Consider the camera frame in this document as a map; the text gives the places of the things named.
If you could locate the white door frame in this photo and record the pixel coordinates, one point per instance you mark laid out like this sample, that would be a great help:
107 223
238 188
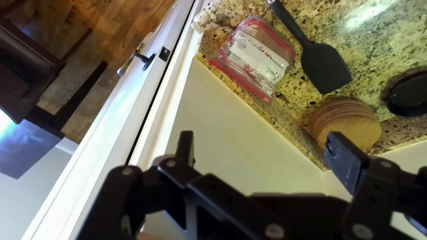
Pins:
164 88

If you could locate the dark wooden furniture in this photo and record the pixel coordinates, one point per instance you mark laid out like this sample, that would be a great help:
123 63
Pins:
27 75

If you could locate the black round lid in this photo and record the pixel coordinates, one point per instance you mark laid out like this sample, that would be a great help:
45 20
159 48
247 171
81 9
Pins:
407 93

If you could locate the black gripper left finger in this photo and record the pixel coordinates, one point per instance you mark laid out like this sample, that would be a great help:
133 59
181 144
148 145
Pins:
133 191

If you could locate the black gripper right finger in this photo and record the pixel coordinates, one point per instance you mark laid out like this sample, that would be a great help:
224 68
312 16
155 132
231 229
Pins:
378 191

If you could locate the white door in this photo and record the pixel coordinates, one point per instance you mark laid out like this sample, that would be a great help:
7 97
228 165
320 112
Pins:
101 147

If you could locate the black silicone spatula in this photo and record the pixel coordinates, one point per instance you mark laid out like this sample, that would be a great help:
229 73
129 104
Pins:
320 57

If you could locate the plastic container red lid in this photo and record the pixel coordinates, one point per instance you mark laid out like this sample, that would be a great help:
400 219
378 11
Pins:
254 55

